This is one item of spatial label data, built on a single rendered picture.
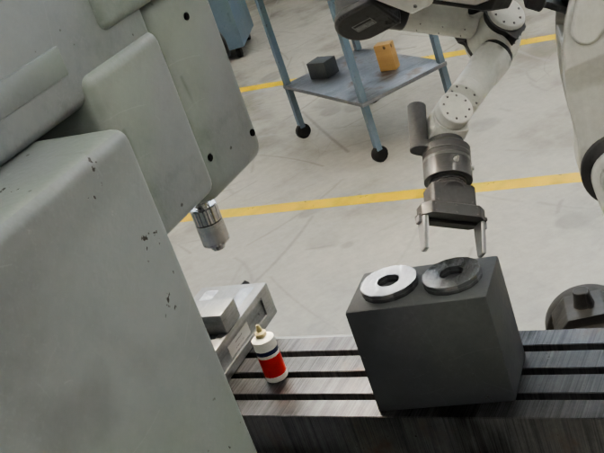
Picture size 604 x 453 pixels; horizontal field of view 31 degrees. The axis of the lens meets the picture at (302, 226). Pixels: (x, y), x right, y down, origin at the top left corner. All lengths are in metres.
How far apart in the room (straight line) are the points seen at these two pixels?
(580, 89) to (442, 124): 0.25
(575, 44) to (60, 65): 0.95
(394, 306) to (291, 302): 2.61
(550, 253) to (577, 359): 2.29
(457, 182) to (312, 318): 2.16
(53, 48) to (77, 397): 0.45
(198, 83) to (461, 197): 0.55
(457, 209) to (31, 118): 0.86
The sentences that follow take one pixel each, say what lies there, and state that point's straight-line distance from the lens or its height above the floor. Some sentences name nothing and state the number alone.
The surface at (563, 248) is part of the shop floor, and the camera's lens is 4.05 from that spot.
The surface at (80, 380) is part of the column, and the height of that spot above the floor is 1.36.
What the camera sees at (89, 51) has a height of 1.62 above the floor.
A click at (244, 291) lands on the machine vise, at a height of 1.00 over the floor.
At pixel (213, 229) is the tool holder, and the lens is 1.81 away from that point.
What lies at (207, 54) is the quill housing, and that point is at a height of 1.51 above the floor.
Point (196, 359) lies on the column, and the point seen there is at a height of 1.26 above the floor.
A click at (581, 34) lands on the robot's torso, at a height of 1.30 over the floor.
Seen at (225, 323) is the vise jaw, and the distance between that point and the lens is 1.99.
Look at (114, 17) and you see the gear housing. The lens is 1.51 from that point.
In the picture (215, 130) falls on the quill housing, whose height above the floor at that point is 1.41.
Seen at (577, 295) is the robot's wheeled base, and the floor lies 0.65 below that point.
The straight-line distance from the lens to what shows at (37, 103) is 1.38.
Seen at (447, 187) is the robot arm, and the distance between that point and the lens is 1.97.
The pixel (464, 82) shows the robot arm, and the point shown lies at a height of 1.23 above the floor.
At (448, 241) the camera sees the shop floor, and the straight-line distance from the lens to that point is 4.31.
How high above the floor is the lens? 1.90
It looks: 23 degrees down
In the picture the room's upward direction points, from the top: 20 degrees counter-clockwise
